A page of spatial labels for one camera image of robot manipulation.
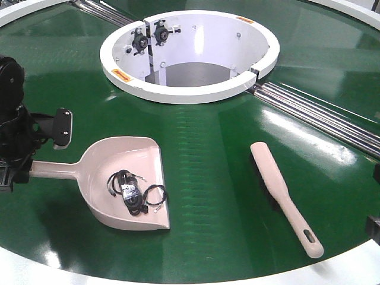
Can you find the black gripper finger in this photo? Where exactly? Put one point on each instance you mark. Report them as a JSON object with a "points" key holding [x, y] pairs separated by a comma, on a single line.
{"points": [[372, 226]]}

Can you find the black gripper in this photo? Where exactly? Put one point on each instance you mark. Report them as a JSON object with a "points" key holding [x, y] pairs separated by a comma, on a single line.
{"points": [[22, 133]]}

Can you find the pink plastic dustpan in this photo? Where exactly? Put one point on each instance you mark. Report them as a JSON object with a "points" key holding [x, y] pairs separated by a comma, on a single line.
{"points": [[140, 155]]}

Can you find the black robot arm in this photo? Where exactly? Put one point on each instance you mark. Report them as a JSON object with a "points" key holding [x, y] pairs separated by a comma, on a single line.
{"points": [[12, 80]]}

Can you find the steel conveyor rollers right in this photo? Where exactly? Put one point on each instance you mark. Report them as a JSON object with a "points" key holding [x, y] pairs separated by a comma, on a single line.
{"points": [[319, 116]]}

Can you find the steel conveyor rollers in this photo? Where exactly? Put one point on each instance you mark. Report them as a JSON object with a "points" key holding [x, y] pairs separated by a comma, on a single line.
{"points": [[319, 116], [103, 12]]}

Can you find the steel conveyor rollers left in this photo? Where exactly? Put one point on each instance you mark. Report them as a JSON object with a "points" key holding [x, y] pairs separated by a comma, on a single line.
{"points": [[103, 12]]}

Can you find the black bearing block left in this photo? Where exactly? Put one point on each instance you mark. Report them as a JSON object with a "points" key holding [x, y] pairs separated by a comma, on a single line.
{"points": [[140, 41]]}

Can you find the black bearing block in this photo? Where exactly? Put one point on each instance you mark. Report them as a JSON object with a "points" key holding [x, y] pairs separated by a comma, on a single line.
{"points": [[163, 31], [140, 41]]}

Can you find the black bearing block right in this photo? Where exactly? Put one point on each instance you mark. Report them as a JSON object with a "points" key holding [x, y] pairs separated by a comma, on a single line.
{"points": [[163, 31]]}

